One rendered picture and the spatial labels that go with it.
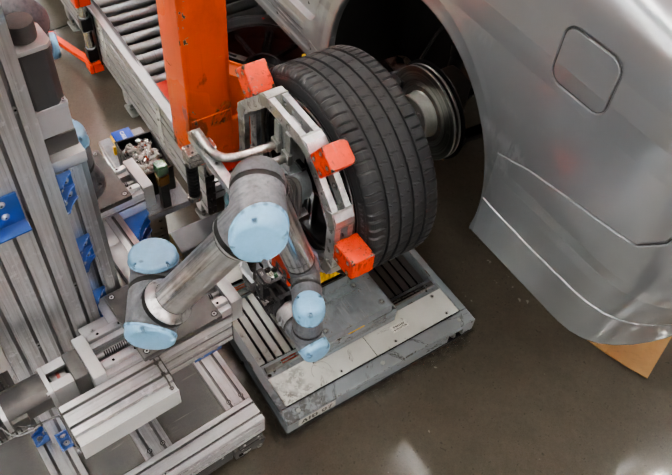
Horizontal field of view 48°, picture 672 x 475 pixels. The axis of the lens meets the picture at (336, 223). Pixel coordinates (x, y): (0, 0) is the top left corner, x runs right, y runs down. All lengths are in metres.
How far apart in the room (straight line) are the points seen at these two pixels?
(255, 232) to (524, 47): 0.80
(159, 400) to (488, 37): 1.21
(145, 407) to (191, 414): 0.57
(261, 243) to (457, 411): 1.51
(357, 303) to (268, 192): 1.30
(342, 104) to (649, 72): 0.76
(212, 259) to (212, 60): 1.03
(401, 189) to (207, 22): 0.80
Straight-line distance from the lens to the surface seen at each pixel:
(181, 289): 1.63
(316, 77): 2.04
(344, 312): 2.69
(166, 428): 2.51
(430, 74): 2.37
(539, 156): 1.94
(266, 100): 2.07
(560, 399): 2.95
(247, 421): 2.49
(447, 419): 2.79
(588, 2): 1.71
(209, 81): 2.49
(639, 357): 3.15
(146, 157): 2.69
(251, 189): 1.47
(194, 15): 2.32
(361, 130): 1.96
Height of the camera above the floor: 2.47
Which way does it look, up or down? 50 degrees down
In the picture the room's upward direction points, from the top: 6 degrees clockwise
